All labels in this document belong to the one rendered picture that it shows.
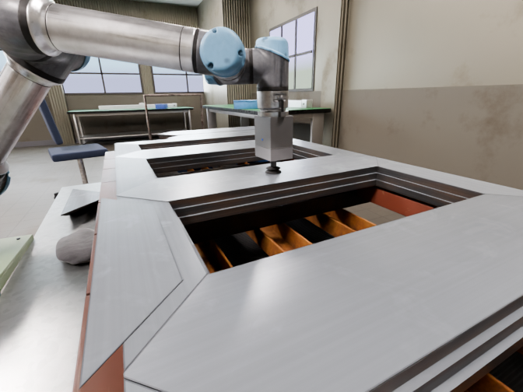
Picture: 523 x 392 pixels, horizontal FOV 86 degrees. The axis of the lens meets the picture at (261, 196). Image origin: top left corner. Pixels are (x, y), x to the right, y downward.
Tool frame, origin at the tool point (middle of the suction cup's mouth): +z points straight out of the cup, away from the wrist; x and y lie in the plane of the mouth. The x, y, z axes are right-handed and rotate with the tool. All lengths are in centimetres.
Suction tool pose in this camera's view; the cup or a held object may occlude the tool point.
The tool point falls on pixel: (273, 174)
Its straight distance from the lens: 73.8
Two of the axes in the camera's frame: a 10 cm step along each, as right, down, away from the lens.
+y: -4.6, -2.9, 8.4
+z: 0.2, 9.4, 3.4
